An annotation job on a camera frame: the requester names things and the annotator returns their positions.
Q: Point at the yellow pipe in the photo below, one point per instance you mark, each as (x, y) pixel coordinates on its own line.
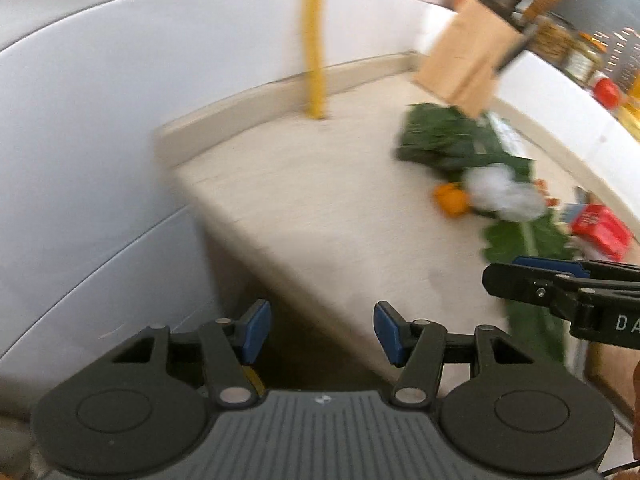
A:
(316, 35)

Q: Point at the wooden knife block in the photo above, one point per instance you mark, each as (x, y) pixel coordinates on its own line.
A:
(465, 55)

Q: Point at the red box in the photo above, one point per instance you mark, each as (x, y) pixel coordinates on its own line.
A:
(600, 232)

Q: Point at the wooden cutting board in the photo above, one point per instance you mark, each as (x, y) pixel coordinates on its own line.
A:
(612, 385)

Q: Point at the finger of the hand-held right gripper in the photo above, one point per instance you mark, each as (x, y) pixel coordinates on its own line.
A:
(525, 282)
(550, 265)

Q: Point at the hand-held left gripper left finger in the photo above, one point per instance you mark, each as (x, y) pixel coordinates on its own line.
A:
(255, 330)

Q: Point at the clear plastic bag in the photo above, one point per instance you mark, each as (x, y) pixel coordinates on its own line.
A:
(502, 192)

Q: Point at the red tomato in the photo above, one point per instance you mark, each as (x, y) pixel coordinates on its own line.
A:
(607, 91)

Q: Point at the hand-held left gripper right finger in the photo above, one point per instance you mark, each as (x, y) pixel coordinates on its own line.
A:
(387, 332)

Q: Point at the green milk carton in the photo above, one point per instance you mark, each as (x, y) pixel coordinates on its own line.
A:
(505, 135)

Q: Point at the large green leaf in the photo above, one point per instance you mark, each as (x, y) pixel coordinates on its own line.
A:
(525, 245)

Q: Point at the yellow dish soap bottle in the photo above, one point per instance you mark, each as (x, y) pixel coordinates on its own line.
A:
(631, 115)

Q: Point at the dark green leaf bunch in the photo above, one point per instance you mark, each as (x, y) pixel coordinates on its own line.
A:
(440, 135)

